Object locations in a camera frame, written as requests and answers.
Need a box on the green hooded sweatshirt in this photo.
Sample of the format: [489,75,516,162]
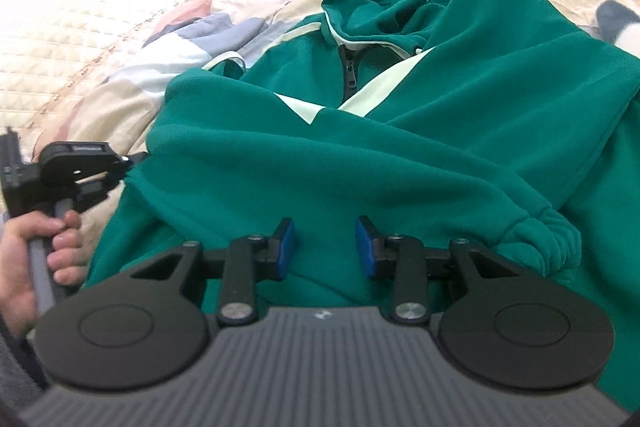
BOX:
[88,0,639,409]

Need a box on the person's left hand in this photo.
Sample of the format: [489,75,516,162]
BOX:
[1,211,90,338]

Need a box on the patchwork pastel quilt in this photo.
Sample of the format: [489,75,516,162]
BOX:
[0,0,640,258]

